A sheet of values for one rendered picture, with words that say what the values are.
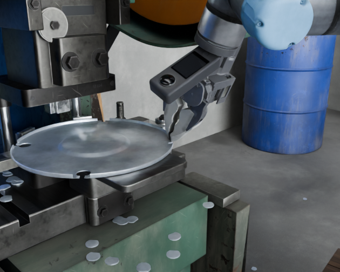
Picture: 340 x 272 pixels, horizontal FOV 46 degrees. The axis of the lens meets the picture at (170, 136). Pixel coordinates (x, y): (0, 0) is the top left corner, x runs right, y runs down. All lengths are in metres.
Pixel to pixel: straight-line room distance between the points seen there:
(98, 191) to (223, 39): 0.33
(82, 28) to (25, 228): 0.35
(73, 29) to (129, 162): 0.25
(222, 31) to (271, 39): 0.13
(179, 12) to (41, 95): 0.42
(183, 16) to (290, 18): 0.51
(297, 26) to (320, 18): 0.04
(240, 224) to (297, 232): 1.14
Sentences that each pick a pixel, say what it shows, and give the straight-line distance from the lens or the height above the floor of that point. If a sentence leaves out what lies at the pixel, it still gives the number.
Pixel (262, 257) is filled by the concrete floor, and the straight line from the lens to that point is 1.81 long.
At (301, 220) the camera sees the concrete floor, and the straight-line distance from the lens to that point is 2.11.
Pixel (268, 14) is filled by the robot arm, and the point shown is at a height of 1.02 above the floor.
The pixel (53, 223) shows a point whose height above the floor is 0.67.
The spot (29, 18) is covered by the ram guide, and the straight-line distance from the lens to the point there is 0.67.
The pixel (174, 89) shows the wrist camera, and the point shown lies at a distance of 0.61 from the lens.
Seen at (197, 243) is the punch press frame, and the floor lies 0.54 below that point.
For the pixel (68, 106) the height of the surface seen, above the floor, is 0.83.
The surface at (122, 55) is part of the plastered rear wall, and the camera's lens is 2.41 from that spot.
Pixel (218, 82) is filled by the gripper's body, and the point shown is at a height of 0.90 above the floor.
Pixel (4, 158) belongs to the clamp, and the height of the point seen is 0.76.
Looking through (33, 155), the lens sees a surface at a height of 0.78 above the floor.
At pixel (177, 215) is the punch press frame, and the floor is 0.64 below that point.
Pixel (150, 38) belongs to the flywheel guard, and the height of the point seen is 0.93.
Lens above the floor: 1.05
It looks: 20 degrees down
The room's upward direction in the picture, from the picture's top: straight up
